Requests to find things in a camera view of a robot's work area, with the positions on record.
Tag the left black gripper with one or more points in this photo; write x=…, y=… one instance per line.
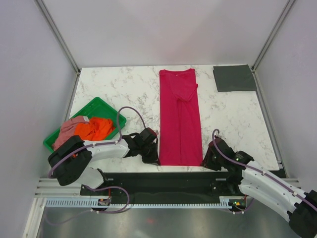
x=153, y=158

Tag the dark grey folded cloth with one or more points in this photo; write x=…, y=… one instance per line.
x=234, y=78

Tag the right aluminium frame post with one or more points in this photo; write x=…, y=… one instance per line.
x=274, y=31

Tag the left aluminium frame post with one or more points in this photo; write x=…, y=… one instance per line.
x=57, y=34

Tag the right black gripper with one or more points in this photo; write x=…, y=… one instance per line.
x=206, y=162

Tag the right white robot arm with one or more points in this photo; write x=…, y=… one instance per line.
x=248, y=177

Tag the dusty pink t-shirt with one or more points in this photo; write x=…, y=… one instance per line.
x=67, y=130

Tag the aluminium frame post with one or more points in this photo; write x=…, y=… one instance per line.
x=274, y=31
x=57, y=34

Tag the aluminium rail profile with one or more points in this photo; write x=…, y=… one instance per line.
x=50, y=188

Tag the white slotted cable duct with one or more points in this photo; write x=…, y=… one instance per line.
x=116, y=204

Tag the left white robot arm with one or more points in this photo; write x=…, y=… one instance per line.
x=71, y=161

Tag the orange t-shirt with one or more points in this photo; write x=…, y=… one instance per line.
x=95, y=130

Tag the magenta t-shirt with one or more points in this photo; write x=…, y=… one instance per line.
x=180, y=124

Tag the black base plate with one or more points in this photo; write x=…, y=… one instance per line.
x=167, y=187

